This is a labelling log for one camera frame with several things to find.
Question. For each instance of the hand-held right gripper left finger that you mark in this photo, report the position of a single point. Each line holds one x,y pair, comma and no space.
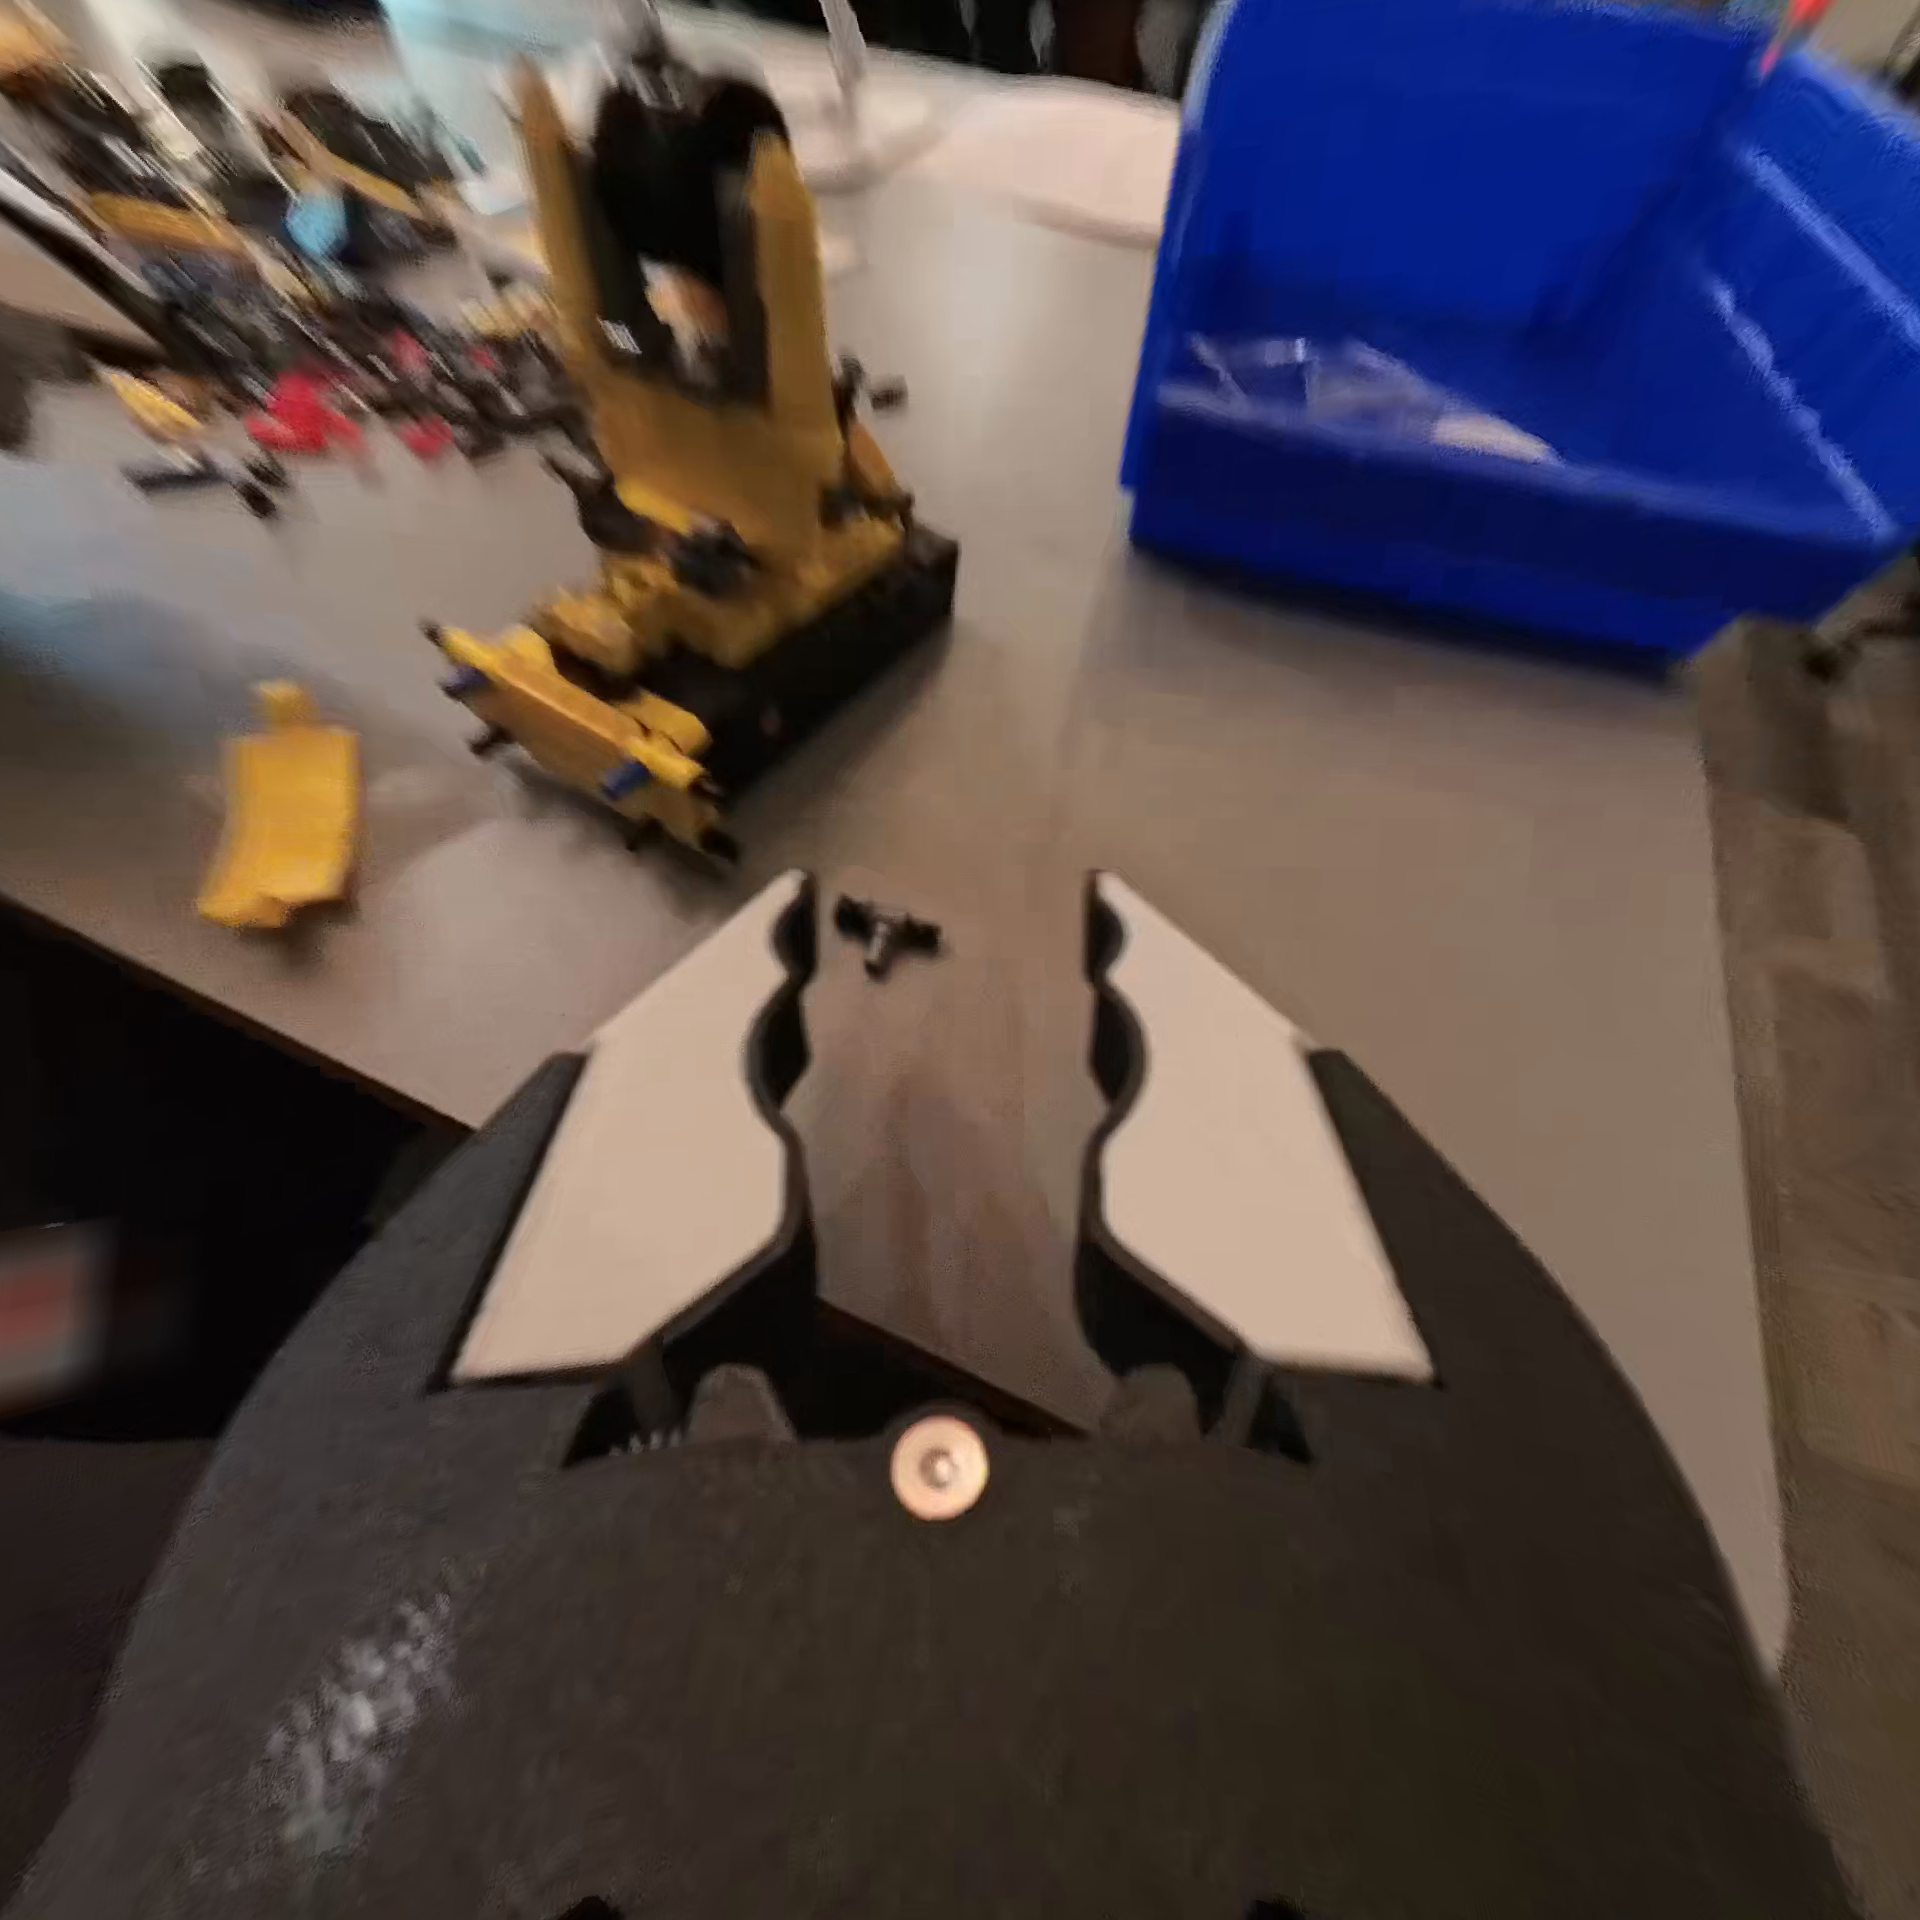
645,1186

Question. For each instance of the small toy connector piece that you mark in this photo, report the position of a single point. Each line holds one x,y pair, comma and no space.
886,927

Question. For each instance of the yellow black toy brick model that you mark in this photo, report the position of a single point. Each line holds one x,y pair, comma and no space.
749,477

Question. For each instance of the blue storage bin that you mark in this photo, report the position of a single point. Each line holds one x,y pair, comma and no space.
1423,526

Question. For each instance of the yellow curved toy panel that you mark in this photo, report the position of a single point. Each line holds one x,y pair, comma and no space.
286,809

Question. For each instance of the pile of small toy parts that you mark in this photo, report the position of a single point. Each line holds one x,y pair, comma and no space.
297,402

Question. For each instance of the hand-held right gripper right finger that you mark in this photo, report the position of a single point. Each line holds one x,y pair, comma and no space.
1260,1204

